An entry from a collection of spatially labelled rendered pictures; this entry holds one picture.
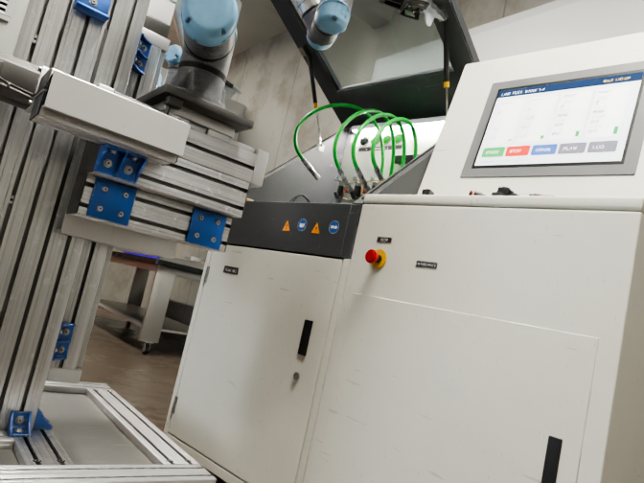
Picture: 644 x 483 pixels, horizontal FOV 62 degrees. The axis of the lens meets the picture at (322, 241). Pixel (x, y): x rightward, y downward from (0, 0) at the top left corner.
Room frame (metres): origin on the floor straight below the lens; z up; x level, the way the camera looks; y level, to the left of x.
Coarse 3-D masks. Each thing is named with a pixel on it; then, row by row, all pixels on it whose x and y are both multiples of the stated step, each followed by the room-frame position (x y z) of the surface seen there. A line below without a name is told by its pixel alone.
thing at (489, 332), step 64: (512, 64) 1.60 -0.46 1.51; (576, 64) 1.45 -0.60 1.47; (448, 128) 1.67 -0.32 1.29; (448, 192) 1.57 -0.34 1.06; (576, 192) 1.31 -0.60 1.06; (640, 192) 1.21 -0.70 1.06; (448, 256) 1.27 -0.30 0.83; (512, 256) 1.16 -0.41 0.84; (576, 256) 1.06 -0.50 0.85; (640, 256) 1.01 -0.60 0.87; (384, 320) 1.37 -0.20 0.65; (448, 320) 1.24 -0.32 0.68; (512, 320) 1.14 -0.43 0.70; (576, 320) 1.05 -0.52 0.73; (640, 320) 1.05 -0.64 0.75; (384, 384) 1.34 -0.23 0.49; (448, 384) 1.22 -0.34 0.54; (512, 384) 1.12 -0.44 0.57; (576, 384) 1.03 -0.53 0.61; (640, 384) 1.10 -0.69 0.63; (320, 448) 1.46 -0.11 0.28; (384, 448) 1.32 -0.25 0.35; (448, 448) 1.20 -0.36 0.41; (512, 448) 1.11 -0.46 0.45; (576, 448) 1.02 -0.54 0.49; (640, 448) 1.15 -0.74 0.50
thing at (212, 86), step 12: (180, 72) 1.22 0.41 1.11; (192, 72) 1.21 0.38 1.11; (204, 72) 1.21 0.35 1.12; (216, 72) 1.23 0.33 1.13; (180, 84) 1.20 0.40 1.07; (192, 84) 1.20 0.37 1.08; (204, 84) 1.21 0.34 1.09; (216, 84) 1.23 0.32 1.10; (204, 96) 1.20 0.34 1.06; (216, 96) 1.22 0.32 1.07
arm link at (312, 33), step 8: (296, 0) 1.28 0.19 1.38; (304, 0) 1.27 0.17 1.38; (312, 0) 1.27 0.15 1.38; (296, 8) 1.30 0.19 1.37; (304, 8) 1.28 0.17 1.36; (312, 8) 1.27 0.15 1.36; (304, 16) 1.29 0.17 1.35; (312, 16) 1.28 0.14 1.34; (312, 24) 1.27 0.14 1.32; (312, 32) 1.29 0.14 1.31; (320, 32) 1.26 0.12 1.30; (312, 40) 1.32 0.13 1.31; (320, 40) 1.30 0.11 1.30; (328, 40) 1.30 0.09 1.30; (320, 48) 1.35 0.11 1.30
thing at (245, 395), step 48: (240, 288) 1.81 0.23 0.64; (288, 288) 1.64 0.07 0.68; (336, 288) 1.51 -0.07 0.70; (192, 336) 1.96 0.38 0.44; (240, 336) 1.77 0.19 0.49; (288, 336) 1.61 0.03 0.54; (192, 384) 1.91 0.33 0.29; (240, 384) 1.73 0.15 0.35; (288, 384) 1.58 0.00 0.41; (192, 432) 1.87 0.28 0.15; (240, 432) 1.70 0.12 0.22; (288, 432) 1.55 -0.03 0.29; (288, 480) 1.52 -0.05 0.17
